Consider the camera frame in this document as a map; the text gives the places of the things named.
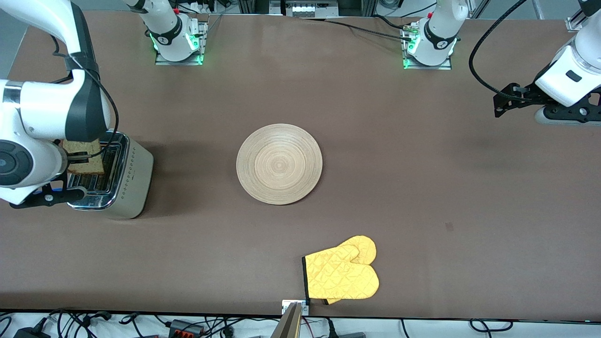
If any thick black table cable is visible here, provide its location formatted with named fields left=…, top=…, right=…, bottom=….
left=324, top=19, right=415, bottom=42

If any white power strip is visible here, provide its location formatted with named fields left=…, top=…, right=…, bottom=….
left=291, top=3, right=330, bottom=17

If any silver two-slot toaster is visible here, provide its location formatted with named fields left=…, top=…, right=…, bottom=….
left=65, top=128, right=154, bottom=220

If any round wooden plate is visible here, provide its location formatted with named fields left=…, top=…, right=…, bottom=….
left=236, top=123, right=323, bottom=206

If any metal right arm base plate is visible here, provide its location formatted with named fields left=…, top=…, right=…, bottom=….
left=155, top=19, right=208, bottom=66

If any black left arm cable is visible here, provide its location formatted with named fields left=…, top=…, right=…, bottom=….
left=470, top=0, right=527, bottom=100

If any brown bread slice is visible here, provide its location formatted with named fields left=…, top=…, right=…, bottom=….
left=62, top=138, right=105, bottom=176

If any black looped floor cable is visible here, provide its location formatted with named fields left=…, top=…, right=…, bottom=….
left=470, top=319, right=513, bottom=333

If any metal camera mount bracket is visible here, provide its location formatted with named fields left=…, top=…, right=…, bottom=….
left=282, top=300, right=310, bottom=316

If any wooden camera post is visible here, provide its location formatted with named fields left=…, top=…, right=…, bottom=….
left=271, top=303, right=302, bottom=338

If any black orange connector block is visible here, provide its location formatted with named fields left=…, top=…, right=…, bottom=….
left=168, top=319, right=206, bottom=337

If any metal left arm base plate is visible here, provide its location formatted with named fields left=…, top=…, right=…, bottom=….
left=402, top=21, right=453, bottom=70

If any thin black table cable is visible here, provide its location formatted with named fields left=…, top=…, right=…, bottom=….
left=373, top=15, right=407, bottom=30

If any yellow quilted oven mitt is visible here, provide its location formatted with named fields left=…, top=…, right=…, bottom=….
left=302, top=236, right=380, bottom=305

